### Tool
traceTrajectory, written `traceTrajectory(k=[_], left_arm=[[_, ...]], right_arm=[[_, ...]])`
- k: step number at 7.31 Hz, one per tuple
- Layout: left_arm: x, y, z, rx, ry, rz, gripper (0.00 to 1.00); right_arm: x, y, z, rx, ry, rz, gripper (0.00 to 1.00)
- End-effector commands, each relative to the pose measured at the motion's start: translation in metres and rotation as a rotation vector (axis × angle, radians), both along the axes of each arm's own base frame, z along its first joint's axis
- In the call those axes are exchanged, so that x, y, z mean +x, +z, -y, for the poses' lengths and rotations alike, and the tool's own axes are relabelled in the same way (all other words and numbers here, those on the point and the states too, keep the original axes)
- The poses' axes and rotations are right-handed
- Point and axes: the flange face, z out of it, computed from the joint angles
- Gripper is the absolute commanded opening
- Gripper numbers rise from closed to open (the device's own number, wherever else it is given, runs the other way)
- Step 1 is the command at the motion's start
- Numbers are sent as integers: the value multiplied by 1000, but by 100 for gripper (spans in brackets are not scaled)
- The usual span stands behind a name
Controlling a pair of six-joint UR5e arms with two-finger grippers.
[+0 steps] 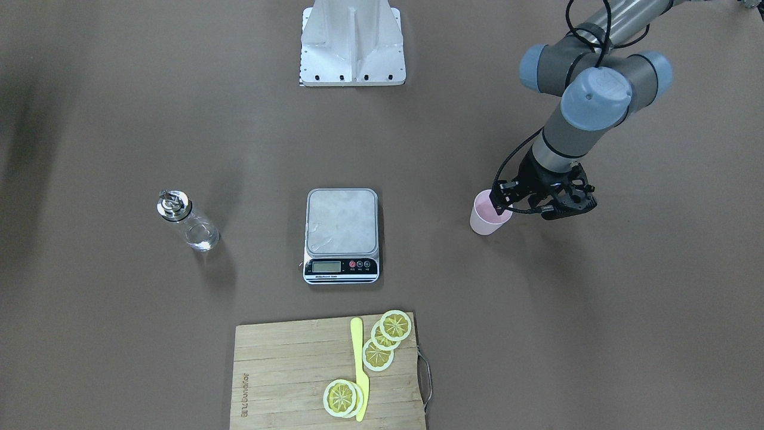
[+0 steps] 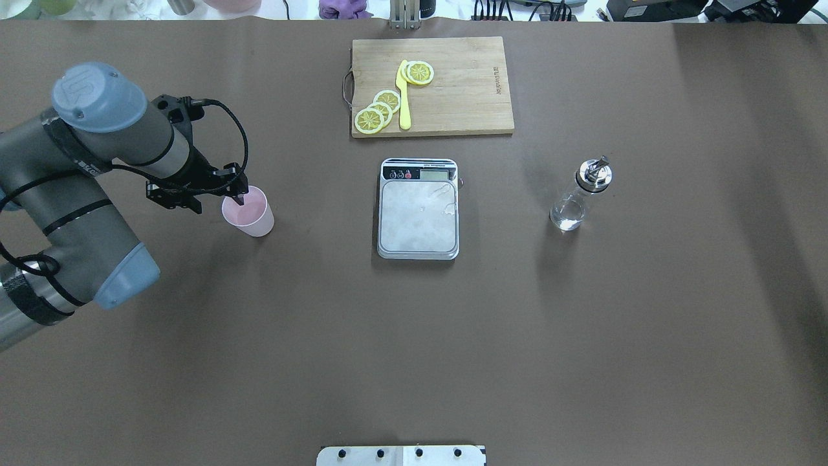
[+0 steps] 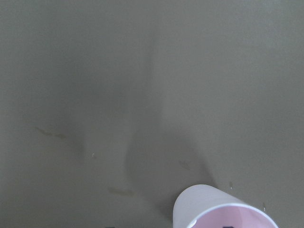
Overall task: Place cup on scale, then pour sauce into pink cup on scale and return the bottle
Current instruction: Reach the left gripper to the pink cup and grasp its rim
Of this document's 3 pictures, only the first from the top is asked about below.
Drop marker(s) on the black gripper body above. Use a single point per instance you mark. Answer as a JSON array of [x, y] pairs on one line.
[[535, 177]]

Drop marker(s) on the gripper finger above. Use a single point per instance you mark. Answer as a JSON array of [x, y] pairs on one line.
[[500, 201]]

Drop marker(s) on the pink plastic cup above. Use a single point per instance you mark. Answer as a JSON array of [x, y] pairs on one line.
[[484, 219]]

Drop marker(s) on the glass sauce bottle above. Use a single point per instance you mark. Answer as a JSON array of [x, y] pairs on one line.
[[178, 211]]

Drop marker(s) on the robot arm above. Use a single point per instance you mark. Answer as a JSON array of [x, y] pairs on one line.
[[598, 91]]

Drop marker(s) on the digital kitchen scale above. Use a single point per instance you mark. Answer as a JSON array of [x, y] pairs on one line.
[[341, 237]]

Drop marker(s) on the yellow plastic knife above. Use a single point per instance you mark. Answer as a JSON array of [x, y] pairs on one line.
[[361, 379]]

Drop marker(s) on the lemon slice under front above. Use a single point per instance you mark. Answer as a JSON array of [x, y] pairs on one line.
[[359, 401]]

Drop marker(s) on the bamboo cutting board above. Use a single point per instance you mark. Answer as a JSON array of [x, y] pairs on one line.
[[281, 370]]

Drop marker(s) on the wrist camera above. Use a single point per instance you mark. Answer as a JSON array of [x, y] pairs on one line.
[[517, 191]]

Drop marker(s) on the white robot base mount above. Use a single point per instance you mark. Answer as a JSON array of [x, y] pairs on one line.
[[351, 44]]

